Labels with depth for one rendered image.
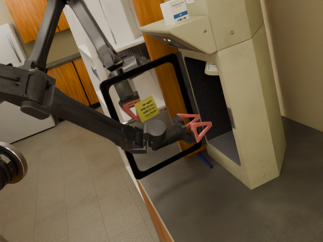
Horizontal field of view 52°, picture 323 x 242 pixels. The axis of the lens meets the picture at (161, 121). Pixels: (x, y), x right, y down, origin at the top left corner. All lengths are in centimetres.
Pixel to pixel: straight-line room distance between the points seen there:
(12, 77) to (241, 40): 60
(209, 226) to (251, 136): 30
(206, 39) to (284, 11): 53
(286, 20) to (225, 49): 49
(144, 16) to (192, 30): 37
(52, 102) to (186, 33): 38
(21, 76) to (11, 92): 5
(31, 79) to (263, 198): 75
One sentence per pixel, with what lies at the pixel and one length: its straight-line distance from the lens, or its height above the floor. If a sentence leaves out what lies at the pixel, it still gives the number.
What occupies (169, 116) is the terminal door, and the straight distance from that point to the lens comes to 124.
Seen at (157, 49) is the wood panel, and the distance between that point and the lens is 126.
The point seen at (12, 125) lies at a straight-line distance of 598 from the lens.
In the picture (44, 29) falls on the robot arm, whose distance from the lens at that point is 152.
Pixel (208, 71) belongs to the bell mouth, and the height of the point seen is 133.
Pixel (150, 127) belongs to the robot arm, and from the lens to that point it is 100.
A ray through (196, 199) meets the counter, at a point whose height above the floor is 94.
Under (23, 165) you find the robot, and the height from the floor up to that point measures 111.
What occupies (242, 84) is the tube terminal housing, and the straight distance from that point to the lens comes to 99.
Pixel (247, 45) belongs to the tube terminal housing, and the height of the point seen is 139.
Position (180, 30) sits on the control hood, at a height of 150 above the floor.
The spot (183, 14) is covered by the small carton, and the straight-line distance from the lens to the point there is 96.
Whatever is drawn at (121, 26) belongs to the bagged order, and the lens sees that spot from 215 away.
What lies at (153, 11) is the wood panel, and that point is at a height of 154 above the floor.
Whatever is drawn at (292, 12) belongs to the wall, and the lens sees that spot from 135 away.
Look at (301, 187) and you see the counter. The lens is 112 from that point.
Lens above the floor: 161
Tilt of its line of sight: 21 degrees down
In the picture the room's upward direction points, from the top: 18 degrees counter-clockwise
